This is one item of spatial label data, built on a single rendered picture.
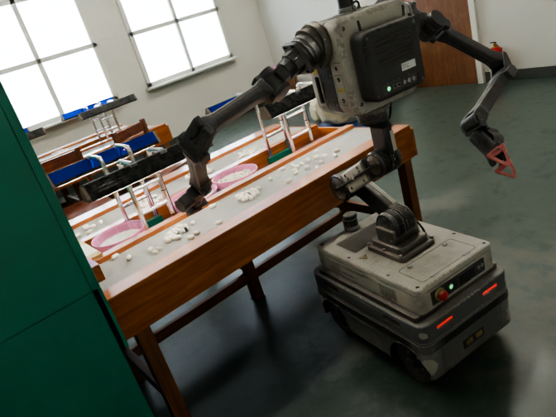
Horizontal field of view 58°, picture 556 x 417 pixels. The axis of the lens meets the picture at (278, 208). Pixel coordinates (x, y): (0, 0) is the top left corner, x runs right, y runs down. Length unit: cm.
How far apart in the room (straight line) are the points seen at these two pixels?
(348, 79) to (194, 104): 645
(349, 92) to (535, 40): 471
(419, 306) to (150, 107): 633
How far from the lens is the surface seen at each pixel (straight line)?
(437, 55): 693
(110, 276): 220
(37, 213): 177
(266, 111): 256
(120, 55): 769
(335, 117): 527
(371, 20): 187
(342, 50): 179
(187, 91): 811
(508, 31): 649
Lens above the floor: 156
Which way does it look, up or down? 22 degrees down
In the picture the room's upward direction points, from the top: 17 degrees counter-clockwise
